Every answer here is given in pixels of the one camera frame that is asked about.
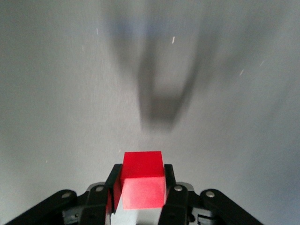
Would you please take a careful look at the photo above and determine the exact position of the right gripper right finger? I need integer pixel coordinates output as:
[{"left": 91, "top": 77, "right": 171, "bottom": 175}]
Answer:
[{"left": 159, "top": 164, "right": 264, "bottom": 225}]

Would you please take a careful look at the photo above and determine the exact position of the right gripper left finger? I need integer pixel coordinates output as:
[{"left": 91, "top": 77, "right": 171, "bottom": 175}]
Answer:
[{"left": 4, "top": 164, "right": 123, "bottom": 225}]

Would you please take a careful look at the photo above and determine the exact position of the red cube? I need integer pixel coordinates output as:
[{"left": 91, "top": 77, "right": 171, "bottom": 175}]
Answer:
[{"left": 119, "top": 151, "right": 168, "bottom": 210}]

